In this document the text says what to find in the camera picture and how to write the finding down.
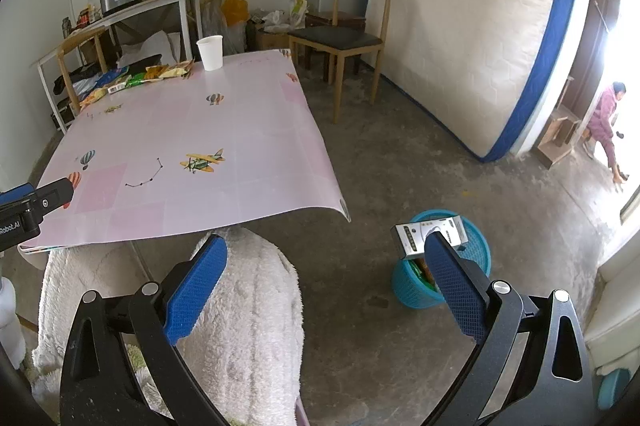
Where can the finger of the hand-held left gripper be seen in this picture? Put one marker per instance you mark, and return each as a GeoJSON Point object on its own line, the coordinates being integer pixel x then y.
{"type": "Point", "coordinates": [52, 196]}

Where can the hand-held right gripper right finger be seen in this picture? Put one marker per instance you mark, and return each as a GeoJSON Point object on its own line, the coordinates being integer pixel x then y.
{"type": "Point", "coordinates": [457, 286]}

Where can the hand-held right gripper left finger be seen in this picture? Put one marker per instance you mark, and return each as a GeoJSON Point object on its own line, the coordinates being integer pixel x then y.
{"type": "Point", "coordinates": [195, 286]}

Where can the blue mesh plastic basket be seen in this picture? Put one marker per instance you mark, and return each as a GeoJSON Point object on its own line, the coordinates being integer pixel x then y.
{"type": "Point", "coordinates": [477, 251]}

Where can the white silver packet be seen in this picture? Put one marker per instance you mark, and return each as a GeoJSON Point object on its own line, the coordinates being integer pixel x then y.
{"type": "Point", "coordinates": [415, 236]}

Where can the white fluffy stool cover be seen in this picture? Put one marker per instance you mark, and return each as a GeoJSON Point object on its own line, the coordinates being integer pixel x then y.
{"type": "Point", "coordinates": [250, 306]}

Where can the small torn yellow wrapper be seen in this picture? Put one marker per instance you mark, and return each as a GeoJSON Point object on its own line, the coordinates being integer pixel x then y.
{"type": "Point", "coordinates": [112, 109]}

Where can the black cloth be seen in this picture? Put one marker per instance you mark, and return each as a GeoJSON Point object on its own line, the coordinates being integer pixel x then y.
{"type": "Point", "coordinates": [75, 79]}

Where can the blue snack packet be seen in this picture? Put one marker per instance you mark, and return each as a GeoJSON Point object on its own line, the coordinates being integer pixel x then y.
{"type": "Point", "coordinates": [111, 79]}

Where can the green snack packet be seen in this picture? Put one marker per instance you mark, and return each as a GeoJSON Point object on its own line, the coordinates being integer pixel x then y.
{"type": "Point", "coordinates": [137, 80]}

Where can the wooden chair with dark seat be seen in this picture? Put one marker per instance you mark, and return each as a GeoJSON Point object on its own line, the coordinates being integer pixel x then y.
{"type": "Point", "coordinates": [335, 39]}
{"type": "Point", "coordinates": [80, 38]}

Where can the small yellow snack packet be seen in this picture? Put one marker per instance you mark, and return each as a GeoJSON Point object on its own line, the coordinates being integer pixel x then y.
{"type": "Point", "coordinates": [155, 73]}

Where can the pink printed tablecloth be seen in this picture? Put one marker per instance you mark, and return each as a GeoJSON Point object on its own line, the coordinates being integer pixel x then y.
{"type": "Point", "coordinates": [200, 116]}

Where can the dark glass jar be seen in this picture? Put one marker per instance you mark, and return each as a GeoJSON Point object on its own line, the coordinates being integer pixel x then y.
{"type": "Point", "coordinates": [66, 25]}

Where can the yellow packet with orange print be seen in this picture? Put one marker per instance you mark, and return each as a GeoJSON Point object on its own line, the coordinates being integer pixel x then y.
{"type": "Point", "coordinates": [177, 70]}

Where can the white foam sheets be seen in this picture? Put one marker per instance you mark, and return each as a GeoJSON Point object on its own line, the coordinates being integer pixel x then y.
{"type": "Point", "coordinates": [150, 46]}

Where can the light blue plastic container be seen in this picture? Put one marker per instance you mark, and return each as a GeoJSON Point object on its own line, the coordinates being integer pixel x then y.
{"type": "Point", "coordinates": [614, 388]}

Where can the condiment bottle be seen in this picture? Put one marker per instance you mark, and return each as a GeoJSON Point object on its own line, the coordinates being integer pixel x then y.
{"type": "Point", "coordinates": [91, 9]}

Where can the white paper cup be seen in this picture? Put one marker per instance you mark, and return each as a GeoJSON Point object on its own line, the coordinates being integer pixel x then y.
{"type": "Point", "coordinates": [210, 54]}

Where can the white table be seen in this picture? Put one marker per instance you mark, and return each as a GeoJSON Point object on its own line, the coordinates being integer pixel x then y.
{"type": "Point", "coordinates": [150, 4]}

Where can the clear plastic bag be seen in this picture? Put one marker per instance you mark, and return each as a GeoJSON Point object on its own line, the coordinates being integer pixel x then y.
{"type": "Point", "coordinates": [212, 21]}

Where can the white mattress with blue stripe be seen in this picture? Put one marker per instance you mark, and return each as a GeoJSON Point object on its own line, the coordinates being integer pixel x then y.
{"type": "Point", "coordinates": [460, 31]}

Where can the brown cardboard box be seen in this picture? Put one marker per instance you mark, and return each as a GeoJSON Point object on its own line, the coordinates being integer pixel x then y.
{"type": "Point", "coordinates": [272, 40]}

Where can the yellow plastic bag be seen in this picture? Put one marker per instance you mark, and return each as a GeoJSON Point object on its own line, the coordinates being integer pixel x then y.
{"type": "Point", "coordinates": [235, 9]}

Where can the white crumpled shopping bags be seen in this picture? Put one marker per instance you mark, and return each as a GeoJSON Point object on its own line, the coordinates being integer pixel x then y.
{"type": "Point", "coordinates": [285, 14]}

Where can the brown wooden door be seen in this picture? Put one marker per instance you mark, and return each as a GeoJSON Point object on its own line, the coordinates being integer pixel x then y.
{"type": "Point", "coordinates": [600, 6]}

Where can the wooden stool frame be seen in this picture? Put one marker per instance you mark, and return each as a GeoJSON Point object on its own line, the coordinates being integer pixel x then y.
{"type": "Point", "coordinates": [557, 141]}

